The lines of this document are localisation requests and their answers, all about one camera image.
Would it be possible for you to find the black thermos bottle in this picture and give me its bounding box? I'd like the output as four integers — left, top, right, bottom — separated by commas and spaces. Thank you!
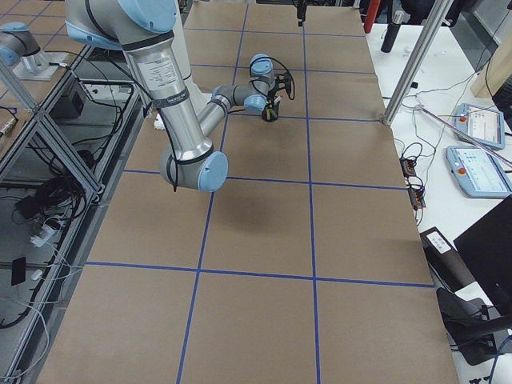
381, 10, 404, 53

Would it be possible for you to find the orange usb hub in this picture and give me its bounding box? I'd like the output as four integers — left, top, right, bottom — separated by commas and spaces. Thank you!
400, 158, 417, 178
408, 188, 426, 210

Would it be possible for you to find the wooden board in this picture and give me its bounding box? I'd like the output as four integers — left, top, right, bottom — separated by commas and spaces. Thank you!
470, 33, 511, 98

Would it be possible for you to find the black monitor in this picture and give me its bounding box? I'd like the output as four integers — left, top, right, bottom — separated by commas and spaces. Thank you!
454, 197, 511, 314

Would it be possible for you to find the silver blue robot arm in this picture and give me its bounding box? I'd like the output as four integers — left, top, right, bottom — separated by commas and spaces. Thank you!
66, 1, 295, 192

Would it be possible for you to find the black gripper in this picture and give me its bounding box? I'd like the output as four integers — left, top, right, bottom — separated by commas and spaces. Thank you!
294, 0, 307, 26

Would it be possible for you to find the brown paper table cover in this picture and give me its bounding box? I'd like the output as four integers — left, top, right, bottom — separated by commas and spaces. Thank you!
38, 3, 458, 383

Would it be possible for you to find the far teach pendant tablet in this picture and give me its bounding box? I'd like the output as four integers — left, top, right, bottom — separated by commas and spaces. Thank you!
453, 103, 506, 150

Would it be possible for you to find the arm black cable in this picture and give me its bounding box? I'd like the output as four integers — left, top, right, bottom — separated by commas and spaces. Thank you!
255, 55, 297, 101

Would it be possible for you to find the near teach pendant tablet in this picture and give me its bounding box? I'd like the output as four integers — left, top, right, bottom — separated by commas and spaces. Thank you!
445, 146, 511, 199

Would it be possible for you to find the teach pendant tablet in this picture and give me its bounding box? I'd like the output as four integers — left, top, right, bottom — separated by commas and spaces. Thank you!
445, 146, 511, 199
453, 103, 506, 150

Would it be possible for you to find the spare grey robot arm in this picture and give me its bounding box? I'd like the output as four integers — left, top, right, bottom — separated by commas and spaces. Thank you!
1, 22, 68, 81

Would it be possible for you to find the aluminium frame post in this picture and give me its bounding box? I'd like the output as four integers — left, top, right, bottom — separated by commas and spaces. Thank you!
381, 0, 454, 126

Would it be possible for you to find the aluminium frame rack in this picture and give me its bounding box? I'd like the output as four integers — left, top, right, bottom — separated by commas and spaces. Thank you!
0, 7, 161, 381

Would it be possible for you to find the red bottle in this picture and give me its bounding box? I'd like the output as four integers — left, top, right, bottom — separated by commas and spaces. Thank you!
363, 0, 381, 34

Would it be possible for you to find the black mesh pen cup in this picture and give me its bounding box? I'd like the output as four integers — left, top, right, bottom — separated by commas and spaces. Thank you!
261, 104, 279, 122

